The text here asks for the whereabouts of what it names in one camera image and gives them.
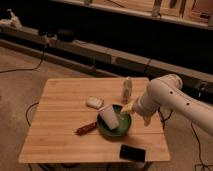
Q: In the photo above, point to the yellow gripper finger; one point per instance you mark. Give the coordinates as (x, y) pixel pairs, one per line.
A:
(127, 109)
(147, 120)

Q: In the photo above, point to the wooden table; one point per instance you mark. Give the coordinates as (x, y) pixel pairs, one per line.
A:
(61, 111)

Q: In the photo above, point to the small clear bottle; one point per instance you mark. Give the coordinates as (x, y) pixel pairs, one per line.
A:
(127, 90)

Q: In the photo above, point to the black device on ledge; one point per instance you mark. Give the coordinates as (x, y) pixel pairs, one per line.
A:
(65, 35)

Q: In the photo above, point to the green bowl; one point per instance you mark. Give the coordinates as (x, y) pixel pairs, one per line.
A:
(122, 126)

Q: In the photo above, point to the white soap bar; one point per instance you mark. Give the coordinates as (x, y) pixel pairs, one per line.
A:
(94, 102)

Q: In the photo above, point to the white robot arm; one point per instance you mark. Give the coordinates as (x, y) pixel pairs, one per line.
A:
(166, 91)

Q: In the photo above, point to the white spray bottle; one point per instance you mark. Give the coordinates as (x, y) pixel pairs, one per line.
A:
(15, 20)

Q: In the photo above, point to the white paper cup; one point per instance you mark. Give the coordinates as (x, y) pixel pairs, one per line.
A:
(108, 114)

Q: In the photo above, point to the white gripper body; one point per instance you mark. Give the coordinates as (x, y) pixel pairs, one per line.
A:
(145, 106)

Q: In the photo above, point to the black rectangular box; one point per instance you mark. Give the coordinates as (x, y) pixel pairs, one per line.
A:
(132, 153)

